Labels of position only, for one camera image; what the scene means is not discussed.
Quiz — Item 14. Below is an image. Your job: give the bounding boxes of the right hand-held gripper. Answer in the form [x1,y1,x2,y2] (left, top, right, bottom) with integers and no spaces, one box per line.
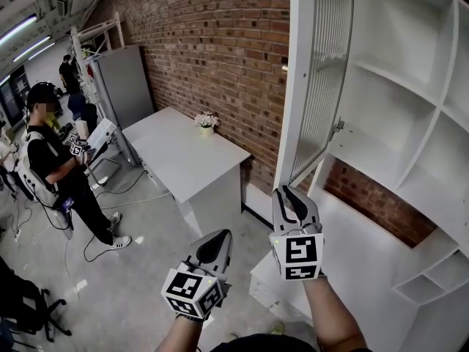
[268,184,325,282]

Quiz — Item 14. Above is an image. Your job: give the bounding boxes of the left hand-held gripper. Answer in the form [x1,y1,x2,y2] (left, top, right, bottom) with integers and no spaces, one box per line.
[160,229,235,323]

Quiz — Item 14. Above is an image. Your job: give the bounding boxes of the white ribbed glass cabinet door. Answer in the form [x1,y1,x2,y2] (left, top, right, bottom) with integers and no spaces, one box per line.
[273,0,357,194]

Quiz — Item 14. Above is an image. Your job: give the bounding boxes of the person's left forearm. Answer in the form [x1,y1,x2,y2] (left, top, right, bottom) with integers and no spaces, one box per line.
[155,315,206,352]

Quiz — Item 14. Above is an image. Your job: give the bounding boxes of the person's right forearm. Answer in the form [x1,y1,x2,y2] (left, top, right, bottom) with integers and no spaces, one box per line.
[302,274,369,352]

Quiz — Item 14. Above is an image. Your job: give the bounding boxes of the metal door hinge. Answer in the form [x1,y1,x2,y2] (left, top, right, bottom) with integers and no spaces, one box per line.
[328,117,346,143]

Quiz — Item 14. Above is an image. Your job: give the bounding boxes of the white open shelf cabinet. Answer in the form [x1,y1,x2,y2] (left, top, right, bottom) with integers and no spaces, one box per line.
[248,0,469,352]

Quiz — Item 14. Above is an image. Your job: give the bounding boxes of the grey metal cabinet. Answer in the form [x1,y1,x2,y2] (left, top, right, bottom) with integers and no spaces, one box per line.
[89,45,155,167]

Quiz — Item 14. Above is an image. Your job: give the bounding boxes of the person's black shirt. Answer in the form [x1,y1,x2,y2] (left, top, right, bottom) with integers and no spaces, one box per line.
[207,332,373,352]

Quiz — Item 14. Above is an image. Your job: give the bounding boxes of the white table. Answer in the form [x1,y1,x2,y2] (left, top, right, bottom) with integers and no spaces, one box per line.
[122,106,252,236]

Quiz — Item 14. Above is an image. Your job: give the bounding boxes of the white flowers in pot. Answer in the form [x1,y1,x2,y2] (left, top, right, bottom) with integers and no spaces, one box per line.
[193,111,220,136]

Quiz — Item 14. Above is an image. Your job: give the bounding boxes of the black office chair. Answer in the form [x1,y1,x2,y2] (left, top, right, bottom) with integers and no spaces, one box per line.
[0,257,73,352]

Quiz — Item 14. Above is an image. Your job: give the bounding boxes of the blue chair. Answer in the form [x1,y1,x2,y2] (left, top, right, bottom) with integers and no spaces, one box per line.
[67,92,88,121]

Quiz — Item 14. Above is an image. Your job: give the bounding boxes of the white metal shelving rack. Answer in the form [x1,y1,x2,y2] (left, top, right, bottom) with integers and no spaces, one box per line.
[69,11,125,106]

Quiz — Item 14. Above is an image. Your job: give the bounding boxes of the black display panel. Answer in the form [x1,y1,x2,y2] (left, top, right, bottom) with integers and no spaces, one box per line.
[0,65,32,128]

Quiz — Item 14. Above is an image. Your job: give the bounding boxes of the ceiling tube light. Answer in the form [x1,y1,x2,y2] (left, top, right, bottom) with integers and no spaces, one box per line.
[0,15,39,45]
[12,34,52,64]

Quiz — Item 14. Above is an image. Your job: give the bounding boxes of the white floor cable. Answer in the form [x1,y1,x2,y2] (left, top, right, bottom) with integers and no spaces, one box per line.
[99,191,173,210]

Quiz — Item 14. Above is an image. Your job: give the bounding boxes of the black floor cable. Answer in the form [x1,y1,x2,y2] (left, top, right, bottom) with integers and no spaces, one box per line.
[82,167,148,264]

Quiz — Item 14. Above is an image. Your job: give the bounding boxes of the metal frame chair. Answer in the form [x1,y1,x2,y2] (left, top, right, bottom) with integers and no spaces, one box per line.
[89,143,121,187]

